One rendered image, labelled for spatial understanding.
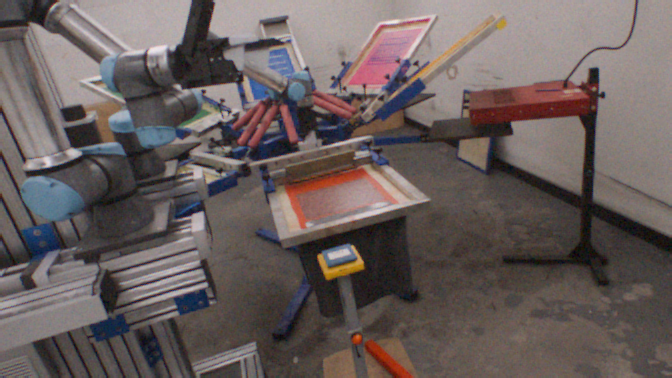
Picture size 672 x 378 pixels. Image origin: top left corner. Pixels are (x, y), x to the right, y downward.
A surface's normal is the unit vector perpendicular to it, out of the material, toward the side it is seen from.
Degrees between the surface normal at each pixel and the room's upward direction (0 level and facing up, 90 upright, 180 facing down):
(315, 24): 90
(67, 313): 90
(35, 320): 90
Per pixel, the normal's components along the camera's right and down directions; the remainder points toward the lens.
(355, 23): 0.25, 0.33
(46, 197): -0.12, 0.51
